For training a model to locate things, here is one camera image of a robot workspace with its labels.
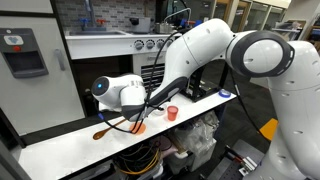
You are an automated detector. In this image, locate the white bowl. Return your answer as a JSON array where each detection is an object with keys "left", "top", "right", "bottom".
[{"left": 153, "top": 103, "right": 168, "bottom": 116}]

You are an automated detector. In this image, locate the wooden spoon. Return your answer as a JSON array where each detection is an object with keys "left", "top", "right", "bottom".
[{"left": 92, "top": 118, "right": 128, "bottom": 141}]

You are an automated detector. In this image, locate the translucent orange plastic cup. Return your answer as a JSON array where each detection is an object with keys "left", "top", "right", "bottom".
[{"left": 166, "top": 105, "right": 179, "bottom": 122}]

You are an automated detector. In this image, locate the orange plastic plate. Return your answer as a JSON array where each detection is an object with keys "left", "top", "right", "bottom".
[{"left": 129, "top": 122, "right": 147, "bottom": 136}]

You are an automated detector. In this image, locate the clear plastic bag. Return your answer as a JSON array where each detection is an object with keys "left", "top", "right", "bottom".
[{"left": 173, "top": 110, "right": 221, "bottom": 158}]

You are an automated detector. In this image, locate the blue tape roll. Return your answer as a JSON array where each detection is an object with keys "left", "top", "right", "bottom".
[{"left": 218, "top": 88, "right": 232, "bottom": 99}]

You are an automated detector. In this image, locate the metal toy pot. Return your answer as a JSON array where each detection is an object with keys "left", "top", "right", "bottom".
[{"left": 153, "top": 21, "right": 175, "bottom": 35}]

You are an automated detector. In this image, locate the grey toy pot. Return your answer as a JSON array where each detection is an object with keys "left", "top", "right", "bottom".
[{"left": 129, "top": 16, "right": 152, "bottom": 34}]

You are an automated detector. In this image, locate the white toy kitchen stove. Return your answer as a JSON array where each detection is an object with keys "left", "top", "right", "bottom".
[{"left": 64, "top": 29, "right": 183, "bottom": 113}]

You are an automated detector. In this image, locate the white lidded storage bin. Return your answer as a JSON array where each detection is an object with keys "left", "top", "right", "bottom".
[{"left": 166, "top": 139, "right": 218, "bottom": 175}]

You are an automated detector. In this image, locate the toy kitchen faucet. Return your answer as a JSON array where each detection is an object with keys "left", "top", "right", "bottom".
[{"left": 77, "top": 0, "right": 108, "bottom": 33}]

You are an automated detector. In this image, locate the white toy fridge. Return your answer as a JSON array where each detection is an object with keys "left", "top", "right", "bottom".
[{"left": 0, "top": 0, "right": 87, "bottom": 138}]

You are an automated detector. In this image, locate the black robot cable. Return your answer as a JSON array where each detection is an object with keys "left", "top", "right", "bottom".
[{"left": 94, "top": 28, "right": 264, "bottom": 136}]

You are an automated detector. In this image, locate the black metal rack frame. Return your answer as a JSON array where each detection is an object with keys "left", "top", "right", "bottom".
[{"left": 183, "top": 61, "right": 234, "bottom": 103}]

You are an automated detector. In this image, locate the yellow and black cable bundle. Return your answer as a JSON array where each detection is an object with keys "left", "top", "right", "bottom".
[{"left": 114, "top": 144, "right": 162, "bottom": 176}]

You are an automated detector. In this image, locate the orange handled bar clamp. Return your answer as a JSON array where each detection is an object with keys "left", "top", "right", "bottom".
[{"left": 226, "top": 146, "right": 258, "bottom": 177}]

